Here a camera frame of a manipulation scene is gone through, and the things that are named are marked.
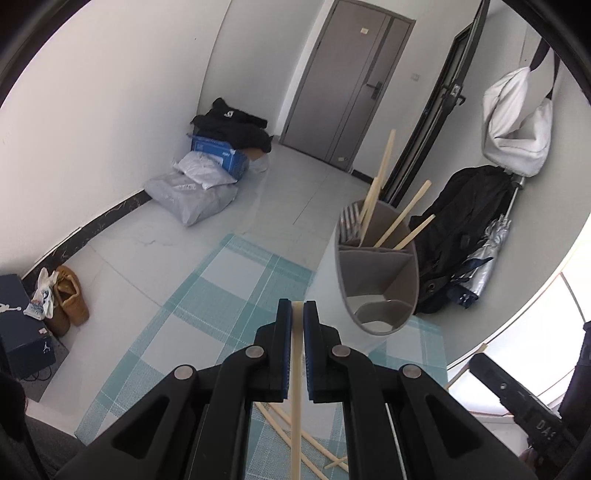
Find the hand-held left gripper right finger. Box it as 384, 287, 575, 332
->
302, 300, 539, 480

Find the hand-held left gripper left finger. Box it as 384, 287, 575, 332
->
55, 299, 294, 480

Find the white and grey utensil holder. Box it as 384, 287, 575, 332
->
318, 199, 420, 337

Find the white shoulder bag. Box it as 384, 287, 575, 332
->
480, 37, 564, 178

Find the bright window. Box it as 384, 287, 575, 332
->
445, 235, 591, 418

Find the teal checked tablecloth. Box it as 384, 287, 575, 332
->
74, 233, 448, 480

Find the silver folded umbrella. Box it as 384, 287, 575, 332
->
455, 178, 527, 308

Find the grey parcel bag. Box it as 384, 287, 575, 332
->
144, 171, 240, 228

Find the brown cardboard box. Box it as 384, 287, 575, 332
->
245, 147, 271, 174

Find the blue cardboard box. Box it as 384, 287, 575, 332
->
187, 134, 250, 181

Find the black clothing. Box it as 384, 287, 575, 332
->
191, 97, 273, 153

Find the white printed plastic bag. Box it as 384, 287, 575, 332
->
24, 269, 61, 320

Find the dark blue shoe box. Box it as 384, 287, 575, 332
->
0, 274, 70, 381

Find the grey door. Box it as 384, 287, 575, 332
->
281, 0, 415, 174

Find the dark cloth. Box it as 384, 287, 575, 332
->
0, 364, 31, 480

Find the glass door with dark frame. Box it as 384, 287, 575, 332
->
383, 0, 490, 204

